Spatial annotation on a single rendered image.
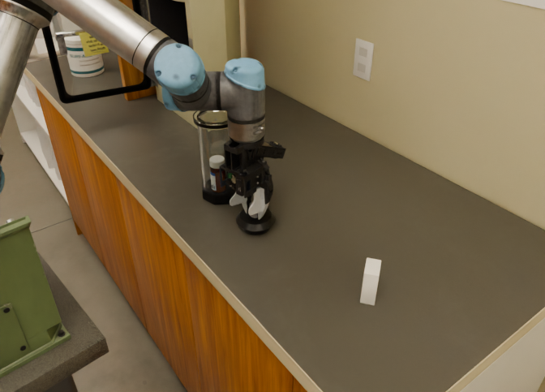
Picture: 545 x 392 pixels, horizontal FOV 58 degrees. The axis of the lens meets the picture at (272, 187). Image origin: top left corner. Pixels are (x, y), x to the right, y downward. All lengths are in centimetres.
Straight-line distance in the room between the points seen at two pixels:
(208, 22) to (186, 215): 58
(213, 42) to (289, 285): 79
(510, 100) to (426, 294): 51
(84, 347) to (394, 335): 56
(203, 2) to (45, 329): 94
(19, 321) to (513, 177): 111
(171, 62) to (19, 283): 42
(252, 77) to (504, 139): 67
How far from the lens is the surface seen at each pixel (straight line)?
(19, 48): 108
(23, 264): 87
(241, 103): 94
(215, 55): 153
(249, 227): 112
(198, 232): 116
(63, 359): 97
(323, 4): 165
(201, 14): 147
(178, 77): 80
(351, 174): 137
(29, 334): 96
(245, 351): 118
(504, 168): 135
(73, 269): 262
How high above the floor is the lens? 166
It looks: 34 degrees down
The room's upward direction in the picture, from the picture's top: straight up
